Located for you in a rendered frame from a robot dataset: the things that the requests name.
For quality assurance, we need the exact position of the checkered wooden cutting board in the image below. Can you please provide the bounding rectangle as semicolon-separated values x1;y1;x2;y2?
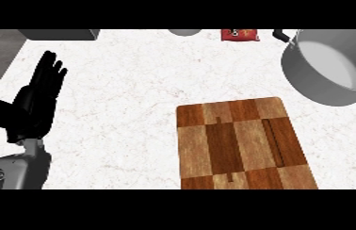
176;96;320;190

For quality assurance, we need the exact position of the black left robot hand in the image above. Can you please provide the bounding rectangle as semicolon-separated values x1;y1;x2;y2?
0;50;69;144

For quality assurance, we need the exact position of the grey round object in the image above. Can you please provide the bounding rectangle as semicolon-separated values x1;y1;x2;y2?
167;28;202;38

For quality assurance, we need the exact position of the dark grey box appliance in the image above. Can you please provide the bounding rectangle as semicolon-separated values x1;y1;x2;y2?
16;28;102;41

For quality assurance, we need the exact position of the red snack bag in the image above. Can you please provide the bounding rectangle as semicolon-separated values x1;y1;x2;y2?
220;28;261;42

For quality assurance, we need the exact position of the grey metal pot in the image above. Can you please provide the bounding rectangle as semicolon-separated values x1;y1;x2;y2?
272;28;356;107

